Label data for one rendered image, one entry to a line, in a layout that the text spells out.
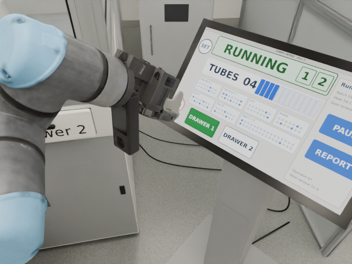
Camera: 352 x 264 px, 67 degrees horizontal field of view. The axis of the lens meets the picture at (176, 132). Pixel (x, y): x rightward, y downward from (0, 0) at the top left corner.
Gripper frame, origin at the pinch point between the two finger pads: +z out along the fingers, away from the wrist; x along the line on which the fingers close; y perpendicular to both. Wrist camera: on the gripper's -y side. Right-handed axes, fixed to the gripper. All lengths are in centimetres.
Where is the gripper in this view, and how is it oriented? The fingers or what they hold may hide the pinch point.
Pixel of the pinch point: (172, 114)
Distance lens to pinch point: 57.4
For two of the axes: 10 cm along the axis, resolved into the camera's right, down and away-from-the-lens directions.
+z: 5.0, 0.9, 8.6
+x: -7.6, -4.4, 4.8
